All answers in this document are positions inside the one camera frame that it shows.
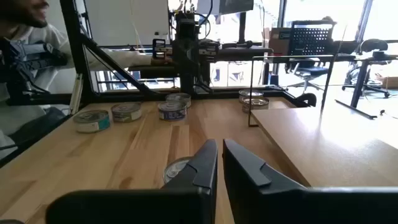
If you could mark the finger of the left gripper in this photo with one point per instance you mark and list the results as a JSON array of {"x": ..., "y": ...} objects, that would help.
[
  {"x": 209, "y": 51},
  {"x": 159, "y": 49}
]

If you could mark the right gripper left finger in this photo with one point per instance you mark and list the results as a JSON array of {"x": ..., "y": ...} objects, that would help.
[{"x": 186, "y": 205}]

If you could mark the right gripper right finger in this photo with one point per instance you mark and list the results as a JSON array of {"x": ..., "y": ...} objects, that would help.
[{"x": 280, "y": 205}]

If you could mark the teal label tuna can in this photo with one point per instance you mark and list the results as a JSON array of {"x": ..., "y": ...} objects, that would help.
[
  {"x": 91, "y": 123},
  {"x": 174, "y": 169}
]

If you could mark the blue label tuna can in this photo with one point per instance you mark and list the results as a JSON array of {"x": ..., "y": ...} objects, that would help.
[
  {"x": 180, "y": 97},
  {"x": 172, "y": 113}
]

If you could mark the green label can gold lid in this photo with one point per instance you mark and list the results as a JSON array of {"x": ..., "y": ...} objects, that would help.
[{"x": 255, "y": 104}]

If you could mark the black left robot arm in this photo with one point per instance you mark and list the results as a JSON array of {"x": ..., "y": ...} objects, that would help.
[{"x": 187, "y": 81}]

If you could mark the wooden shelf black metal legs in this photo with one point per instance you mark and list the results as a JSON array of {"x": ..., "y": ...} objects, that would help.
[{"x": 326, "y": 146}]

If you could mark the white board panel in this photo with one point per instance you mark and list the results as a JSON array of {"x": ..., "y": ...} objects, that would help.
[{"x": 124, "y": 21}]

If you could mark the black monitor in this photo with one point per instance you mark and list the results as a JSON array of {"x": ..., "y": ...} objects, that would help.
[{"x": 236, "y": 6}]

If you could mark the brown cardboard box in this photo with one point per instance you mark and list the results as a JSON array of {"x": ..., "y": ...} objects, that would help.
[
  {"x": 388, "y": 81},
  {"x": 279, "y": 40}
]

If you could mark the white plastic strip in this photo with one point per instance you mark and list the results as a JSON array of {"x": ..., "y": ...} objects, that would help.
[{"x": 76, "y": 93}]

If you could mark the black office chair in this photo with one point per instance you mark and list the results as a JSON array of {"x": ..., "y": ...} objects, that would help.
[
  {"x": 373, "y": 46},
  {"x": 308, "y": 71}
]

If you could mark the black perforated panel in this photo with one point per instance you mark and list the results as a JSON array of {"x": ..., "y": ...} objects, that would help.
[{"x": 311, "y": 39}]

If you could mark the black mechanical device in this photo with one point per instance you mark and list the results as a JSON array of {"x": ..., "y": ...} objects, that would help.
[{"x": 37, "y": 57}]

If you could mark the person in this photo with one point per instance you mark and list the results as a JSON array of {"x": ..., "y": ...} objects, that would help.
[{"x": 31, "y": 37}]

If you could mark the black standing desk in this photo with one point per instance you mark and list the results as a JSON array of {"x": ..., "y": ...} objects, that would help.
[{"x": 360, "y": 77}]

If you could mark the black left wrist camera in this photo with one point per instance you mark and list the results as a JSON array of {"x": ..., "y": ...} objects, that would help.
[{"x": 185, "y": 26}]

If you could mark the black aluminium table frame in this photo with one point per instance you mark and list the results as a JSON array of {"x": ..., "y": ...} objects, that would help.
[{"x": 77, "y": 62}]

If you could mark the black frame bracket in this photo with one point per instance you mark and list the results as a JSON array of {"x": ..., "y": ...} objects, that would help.
[{"x": 307, "y": 99}]

